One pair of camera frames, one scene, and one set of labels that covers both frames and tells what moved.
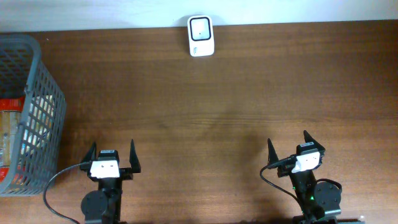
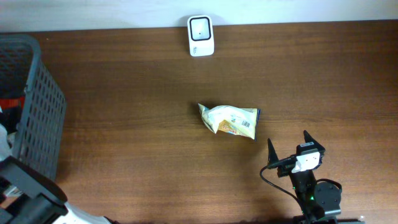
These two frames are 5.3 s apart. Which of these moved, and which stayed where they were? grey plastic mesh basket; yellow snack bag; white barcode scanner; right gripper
Moved: yellow snack bag
Stayed: right gripper; grey plastic mesh basket; white barcode scanner
